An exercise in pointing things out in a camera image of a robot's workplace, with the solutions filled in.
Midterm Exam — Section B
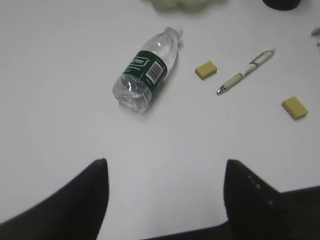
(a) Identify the yellow eraser front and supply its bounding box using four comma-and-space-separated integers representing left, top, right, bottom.
281, 96, 309, 121

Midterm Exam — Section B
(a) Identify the clear water bottle green label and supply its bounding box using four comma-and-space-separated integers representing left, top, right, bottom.
112, 26, 183, 113

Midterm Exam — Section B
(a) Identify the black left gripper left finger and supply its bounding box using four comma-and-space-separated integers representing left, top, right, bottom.
0, 158, 110, 240

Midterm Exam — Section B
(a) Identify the yellow eraser left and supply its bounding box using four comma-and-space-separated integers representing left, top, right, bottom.
195, 61, 218, 81

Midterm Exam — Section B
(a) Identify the pale green wavy plate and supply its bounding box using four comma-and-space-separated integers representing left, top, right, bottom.
142, 0, 229, 14

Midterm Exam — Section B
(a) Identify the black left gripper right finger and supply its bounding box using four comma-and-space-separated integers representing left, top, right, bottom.
223, 159, 320, 240

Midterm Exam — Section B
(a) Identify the black mesh pen holder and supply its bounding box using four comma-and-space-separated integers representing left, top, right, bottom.
262, 0, 301, 11

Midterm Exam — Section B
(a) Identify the yellow eraser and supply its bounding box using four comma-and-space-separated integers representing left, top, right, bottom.
195, 61, 218, 81
281, 96, 309, 121

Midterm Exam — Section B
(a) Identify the beige ballpoint pen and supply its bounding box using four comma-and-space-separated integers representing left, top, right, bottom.
216, 48, 276, 96

